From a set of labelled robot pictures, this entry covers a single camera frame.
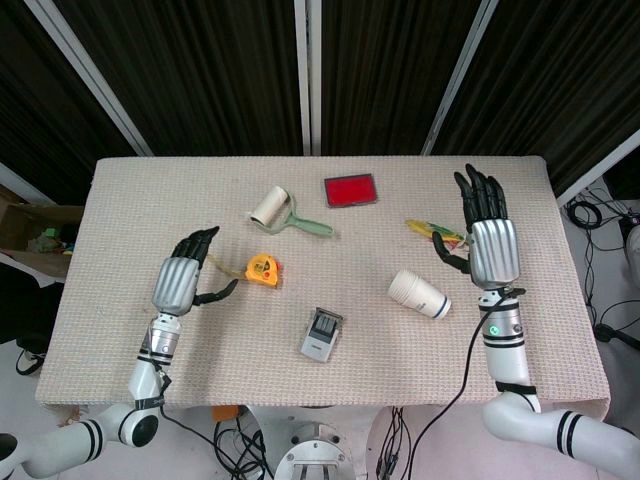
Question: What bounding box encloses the brown cardboard box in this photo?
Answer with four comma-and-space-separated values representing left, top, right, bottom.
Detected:
0, 184, 85, 279

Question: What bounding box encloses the grey date stamp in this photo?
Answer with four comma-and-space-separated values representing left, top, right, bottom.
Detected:
299, 307, 345, 363

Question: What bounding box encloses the black and silver right hand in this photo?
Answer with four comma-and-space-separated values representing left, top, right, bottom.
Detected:
432, 163, 522, 290

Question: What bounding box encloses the stack of white paper cups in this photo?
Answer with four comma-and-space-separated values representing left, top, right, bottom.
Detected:
388, 269, 453, 320

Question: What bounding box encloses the colourful feather shuttlecock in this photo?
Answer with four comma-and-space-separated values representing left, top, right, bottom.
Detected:
404, 218, 472, 252

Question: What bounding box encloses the white partition frame post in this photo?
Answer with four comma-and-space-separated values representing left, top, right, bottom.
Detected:
24, 0, 154, 157
293, 0, 324, 156
553, 127, 640, 207
421, 0, 502, 156

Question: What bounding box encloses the black stand base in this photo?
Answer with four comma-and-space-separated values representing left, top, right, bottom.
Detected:
593, 322, 640, 352

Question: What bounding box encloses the yellow tape measure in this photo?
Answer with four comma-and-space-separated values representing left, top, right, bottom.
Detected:
209, 253, 283, 290

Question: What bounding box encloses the green handled lint roller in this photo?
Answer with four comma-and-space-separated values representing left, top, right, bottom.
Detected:
248, 185, 334, 239

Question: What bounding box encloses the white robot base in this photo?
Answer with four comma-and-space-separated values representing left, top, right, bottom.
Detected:
273, 422, 357, 480

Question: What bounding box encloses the orange box under table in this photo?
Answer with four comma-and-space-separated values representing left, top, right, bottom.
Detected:
211, 405, 242, 427

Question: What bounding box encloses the black and white shoe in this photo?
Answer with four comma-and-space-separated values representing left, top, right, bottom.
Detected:
14, 347, 47, 377

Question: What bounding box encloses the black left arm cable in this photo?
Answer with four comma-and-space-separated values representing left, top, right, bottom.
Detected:
144, 324, 276, 480

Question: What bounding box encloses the beige waffle tablecloth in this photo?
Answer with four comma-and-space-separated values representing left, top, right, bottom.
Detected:
34, 156, 612, 422

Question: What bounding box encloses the red ink pad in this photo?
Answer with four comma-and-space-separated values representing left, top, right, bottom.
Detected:
323, 172, 380, 208

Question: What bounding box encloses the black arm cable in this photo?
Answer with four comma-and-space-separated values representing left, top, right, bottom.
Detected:
144, 324, 276, 480
384, 287, 527, 480

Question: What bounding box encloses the black floor cable bundle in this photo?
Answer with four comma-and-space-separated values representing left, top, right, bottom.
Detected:
565, 184, 640, 326
213, 407, 275, 480
375, 406, 407, 480

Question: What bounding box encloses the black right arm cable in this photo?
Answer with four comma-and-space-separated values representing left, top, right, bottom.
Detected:
384, 287, 527, 480

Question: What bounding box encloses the black and silver left hand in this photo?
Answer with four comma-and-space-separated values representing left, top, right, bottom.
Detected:
151, 225, 240, 317

